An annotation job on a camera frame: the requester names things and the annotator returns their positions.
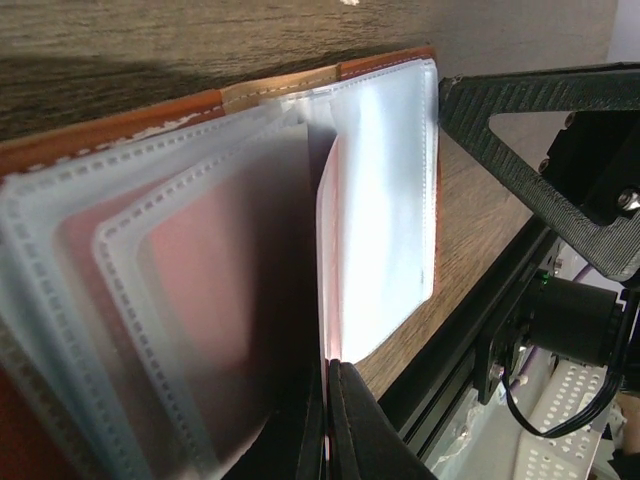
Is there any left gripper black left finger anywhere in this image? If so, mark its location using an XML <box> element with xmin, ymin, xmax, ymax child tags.
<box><xmin>295</xmin><ymin>361</ymin><xmax>326</xmax><ymax>480</ymax></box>

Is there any black frame front beam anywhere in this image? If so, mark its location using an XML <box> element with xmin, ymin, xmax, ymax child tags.
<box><xmin>379</xmin><ymin>217</ymin><xmax>559</xmax><ymax>461</ymax></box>

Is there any brown leather card holder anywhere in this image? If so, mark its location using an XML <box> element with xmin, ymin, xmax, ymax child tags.
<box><xmin>1</xmin><ymin>47</ymin><xmax>439</xmax><ymax>479</ymax></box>

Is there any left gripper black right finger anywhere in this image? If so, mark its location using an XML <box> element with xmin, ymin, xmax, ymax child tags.
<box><xmin>327</xmin><ymin>359</ymin><xmax>435</xmax><ymax>480</ymax></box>

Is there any white perforated metal bracket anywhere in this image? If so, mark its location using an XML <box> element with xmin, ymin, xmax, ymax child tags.
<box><xmin>514</xmin><ymin>359</ymin><xmax>621</xmax><ymax>480</ymax></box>

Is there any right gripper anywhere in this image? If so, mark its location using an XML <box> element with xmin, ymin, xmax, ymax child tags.
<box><xmin>439</xmin><ymin>63</ymin><xmax>639</xmax><ymax>278</ymax></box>

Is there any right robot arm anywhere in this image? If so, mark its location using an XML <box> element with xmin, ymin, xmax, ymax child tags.
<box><xmin>439</xmin><ymin>64</ymin><xmax>639</xmax><ymax>385</ymax></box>

